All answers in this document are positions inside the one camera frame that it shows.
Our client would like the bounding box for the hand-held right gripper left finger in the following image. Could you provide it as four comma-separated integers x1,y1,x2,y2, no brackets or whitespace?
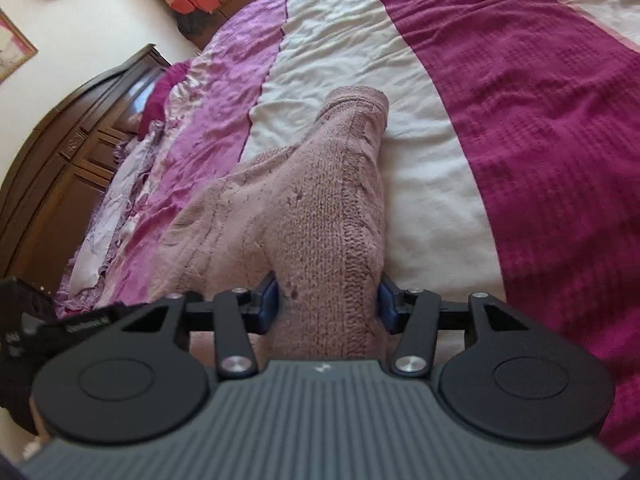
122,272,279,380

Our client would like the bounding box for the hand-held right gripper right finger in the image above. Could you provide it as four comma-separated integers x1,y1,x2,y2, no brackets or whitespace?
376,280,532,377

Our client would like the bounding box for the pink knitted sweater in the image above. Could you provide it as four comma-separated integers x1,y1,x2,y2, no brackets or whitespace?
147,86,392,362

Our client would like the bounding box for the white floral ruffled pillow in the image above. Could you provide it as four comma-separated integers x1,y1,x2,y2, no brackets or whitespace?
59,121,168,307

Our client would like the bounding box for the dark wooden headboard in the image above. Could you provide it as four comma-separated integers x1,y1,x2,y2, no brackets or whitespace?
0,43,174,297

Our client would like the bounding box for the magenta and white striped bedspread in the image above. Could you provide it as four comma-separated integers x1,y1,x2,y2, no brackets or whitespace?
55,0,640,456

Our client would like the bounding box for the magenta pillow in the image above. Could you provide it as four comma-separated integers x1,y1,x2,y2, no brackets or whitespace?
140,59,195,132

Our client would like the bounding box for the dark cloth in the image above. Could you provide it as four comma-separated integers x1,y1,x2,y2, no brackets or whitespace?
176,9,223,52

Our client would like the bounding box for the framed wall picture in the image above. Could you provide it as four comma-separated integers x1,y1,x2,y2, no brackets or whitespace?
0,10,39,83

